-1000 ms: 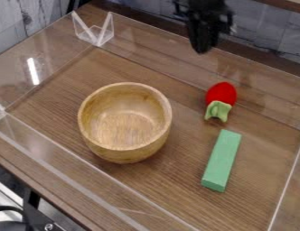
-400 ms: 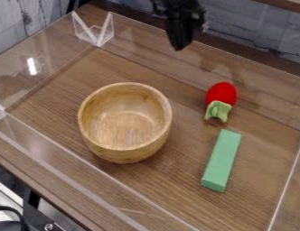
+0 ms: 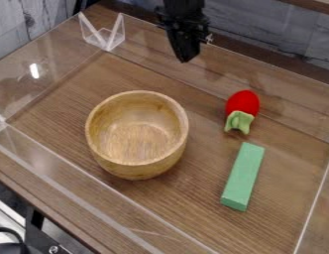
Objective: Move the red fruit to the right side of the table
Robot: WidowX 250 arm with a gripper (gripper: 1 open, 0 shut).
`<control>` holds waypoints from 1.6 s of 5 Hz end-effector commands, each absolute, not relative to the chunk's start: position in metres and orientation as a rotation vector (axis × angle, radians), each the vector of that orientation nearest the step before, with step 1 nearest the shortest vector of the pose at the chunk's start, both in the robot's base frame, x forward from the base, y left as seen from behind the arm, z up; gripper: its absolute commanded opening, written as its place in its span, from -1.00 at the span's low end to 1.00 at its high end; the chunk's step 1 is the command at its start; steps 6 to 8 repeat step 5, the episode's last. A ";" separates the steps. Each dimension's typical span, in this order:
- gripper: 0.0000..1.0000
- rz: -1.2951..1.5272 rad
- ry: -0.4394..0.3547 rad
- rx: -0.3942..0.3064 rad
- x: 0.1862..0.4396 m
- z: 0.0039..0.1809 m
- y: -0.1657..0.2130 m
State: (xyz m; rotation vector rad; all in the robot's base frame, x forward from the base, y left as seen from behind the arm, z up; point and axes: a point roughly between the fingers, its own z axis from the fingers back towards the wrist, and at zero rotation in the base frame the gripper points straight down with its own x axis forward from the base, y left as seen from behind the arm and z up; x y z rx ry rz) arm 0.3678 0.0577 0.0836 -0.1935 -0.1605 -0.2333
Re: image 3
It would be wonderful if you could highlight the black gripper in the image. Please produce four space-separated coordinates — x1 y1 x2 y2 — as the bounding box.
154 0 213 63

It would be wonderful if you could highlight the black metal table leg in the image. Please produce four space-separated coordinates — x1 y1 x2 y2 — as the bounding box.
25 207 86 254

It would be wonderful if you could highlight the red plush fruit green leaf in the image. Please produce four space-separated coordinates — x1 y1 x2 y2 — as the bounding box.
225 90 260 135

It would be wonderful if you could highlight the round wooden bowl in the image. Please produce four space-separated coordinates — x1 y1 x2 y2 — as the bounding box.
85 90 190 181

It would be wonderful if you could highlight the black cable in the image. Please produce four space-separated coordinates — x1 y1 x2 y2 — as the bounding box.
0 226 27 254

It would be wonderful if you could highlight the green rectangular block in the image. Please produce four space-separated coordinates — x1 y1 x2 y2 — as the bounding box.
221 142 265 211

